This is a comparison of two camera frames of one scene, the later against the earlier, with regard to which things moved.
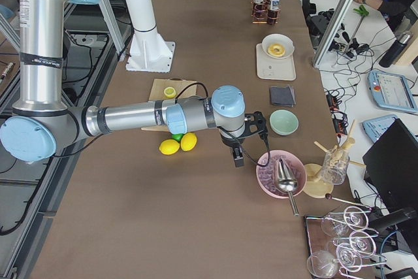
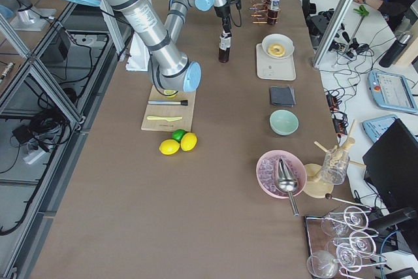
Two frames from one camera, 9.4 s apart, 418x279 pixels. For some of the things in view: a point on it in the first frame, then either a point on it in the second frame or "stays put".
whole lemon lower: x=169 y=146 stays put
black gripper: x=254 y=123 -> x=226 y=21
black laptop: x=392 y=167 stays put
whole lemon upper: x=188 y=142 stays put
